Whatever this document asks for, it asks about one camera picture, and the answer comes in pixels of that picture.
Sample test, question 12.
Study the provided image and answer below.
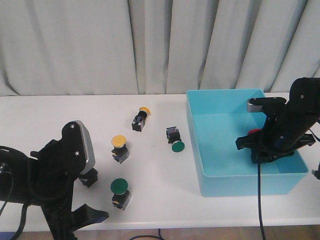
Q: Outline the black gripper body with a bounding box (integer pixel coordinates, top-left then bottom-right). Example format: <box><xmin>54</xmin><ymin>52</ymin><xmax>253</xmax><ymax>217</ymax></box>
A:
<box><xmin>235</xmin><ymin>113</ymin><xmax>315</xmax><ymax>164</ymax></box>
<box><xmin>29</xmin><ymin>121</ymin><xmax>85</xmax><ymax>240</ymax></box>

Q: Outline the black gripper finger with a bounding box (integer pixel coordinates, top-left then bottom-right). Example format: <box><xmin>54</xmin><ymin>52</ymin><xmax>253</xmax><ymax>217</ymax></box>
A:
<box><xmin>71</xmin><ymin>204</ymin><xmax>109</xmax><ymax>232</ymax></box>

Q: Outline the red button switch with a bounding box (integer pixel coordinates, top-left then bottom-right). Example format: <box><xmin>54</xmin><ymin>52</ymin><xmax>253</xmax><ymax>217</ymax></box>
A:
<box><xmin>78</xmin><ymin>168</ymin><xmax>98</xmax><ymax>188</ymax></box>
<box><xmin>247</xmin><ymin>128</ymin><xmax>261</xmax><ymax>135</ymax></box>

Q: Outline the yellow button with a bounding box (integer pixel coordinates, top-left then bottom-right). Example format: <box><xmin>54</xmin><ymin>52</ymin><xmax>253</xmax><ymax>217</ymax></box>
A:
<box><xmin>111</xmin><ymin>135</ymin><xmax>129</xmax><ymax>164</ymax></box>

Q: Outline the light blue plastic box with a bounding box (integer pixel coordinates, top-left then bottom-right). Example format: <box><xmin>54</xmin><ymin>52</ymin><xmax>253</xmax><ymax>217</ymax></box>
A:
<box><xmin>186</xmin><ymin>88</ymin><xmax>309</xmax><ymax>197</ymax></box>

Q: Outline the white pleated curtain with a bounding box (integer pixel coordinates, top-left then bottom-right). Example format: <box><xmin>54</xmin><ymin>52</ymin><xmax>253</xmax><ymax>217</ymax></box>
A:
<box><xmin>0</xmin><ymin>0</ymin><xmax>320</xmax><ymax>96</ymax></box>

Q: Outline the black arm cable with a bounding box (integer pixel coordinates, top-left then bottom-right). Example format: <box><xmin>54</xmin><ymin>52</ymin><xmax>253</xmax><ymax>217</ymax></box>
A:
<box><xmin>256</xmin><ymin>159</ymin><xmax>266</xmax><ymax>240</ymax></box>

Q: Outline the green button near switch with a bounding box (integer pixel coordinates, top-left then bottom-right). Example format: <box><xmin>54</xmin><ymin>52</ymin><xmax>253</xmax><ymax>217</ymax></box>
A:
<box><xmin>110</xmin><ymin>178</ymin><xmax>131</xmax><ymax>211</ymax></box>

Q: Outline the green button switch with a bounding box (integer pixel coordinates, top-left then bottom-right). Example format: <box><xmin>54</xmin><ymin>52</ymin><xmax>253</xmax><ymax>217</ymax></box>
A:
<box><xmin>166</xmin><ymin>126</ymin><xmax>185</xmax><ymax>153</ymax></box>
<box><xmin>110</xmin><ymin>178</ymin><xmax>131</xmax><ymax>211</ymax></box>

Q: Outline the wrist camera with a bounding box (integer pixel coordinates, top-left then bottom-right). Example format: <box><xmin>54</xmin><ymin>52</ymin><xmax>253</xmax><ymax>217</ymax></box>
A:
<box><xmin>246</xmin><ymin>97</ymin><xmax>287</xmax><ymax>115</ymax></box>
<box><xmin>75</xmin><ymin>120</ymin><xmax>96</xmax><ymax>175</ymax></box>

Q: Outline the black floor cable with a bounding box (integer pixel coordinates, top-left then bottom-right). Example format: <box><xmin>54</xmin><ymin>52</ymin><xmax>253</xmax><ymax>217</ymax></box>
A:
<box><xmin>129</xmin><ymin>228</ymin><xmax>163</xmax><ymax>240</ymax></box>

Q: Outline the green button far switch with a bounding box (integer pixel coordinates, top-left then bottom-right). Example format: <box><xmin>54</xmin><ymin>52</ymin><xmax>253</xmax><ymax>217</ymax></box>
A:
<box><xmin>166</xmin><ymin>126</ymin><xmax>185</xmax><ymax>153</ymax></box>

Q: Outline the yellow button far switch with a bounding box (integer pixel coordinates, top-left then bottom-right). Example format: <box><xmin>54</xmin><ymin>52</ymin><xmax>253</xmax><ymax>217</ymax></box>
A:
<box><xmin>131</xmin><ymin>106</ymin><xmax>151</xmax><ymax>132</ymax></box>

